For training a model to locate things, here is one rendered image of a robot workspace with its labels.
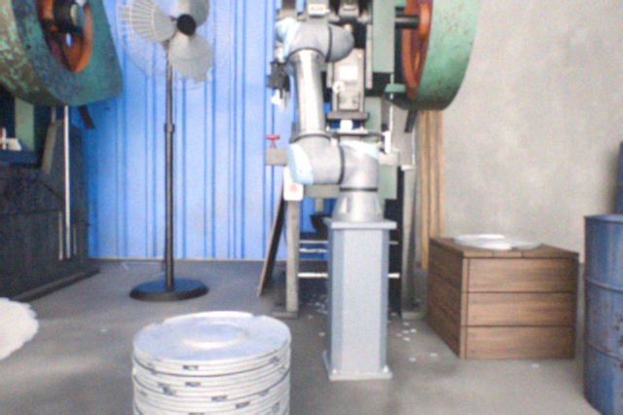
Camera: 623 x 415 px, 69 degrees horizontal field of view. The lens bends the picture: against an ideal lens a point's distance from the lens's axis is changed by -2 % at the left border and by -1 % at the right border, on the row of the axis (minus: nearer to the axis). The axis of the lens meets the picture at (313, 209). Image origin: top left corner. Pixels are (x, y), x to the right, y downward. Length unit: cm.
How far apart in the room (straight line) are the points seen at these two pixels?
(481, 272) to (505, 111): 228
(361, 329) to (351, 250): 23
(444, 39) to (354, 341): 123
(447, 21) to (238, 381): 158
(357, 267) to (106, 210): 254
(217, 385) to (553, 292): 117
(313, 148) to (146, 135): 229
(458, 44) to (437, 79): 16
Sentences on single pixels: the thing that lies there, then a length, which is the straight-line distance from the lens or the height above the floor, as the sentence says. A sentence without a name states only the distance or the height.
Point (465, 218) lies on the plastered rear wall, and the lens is 355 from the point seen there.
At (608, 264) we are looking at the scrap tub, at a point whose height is 37.
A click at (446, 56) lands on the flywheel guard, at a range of 201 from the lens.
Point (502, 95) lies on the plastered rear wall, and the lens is 370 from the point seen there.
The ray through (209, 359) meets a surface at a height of 26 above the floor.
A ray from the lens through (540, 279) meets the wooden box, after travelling 163.
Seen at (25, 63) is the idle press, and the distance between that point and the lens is 226.
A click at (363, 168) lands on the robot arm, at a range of 132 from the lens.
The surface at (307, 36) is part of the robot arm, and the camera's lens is 149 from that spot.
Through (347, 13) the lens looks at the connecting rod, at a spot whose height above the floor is 133.
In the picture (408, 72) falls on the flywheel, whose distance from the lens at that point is 254.
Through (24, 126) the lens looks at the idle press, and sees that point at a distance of 277.
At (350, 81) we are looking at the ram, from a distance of 216.
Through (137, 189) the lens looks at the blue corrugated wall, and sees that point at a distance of 349.
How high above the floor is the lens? 55
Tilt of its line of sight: 3 degrees down
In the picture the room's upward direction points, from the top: 1 degrees clockwise
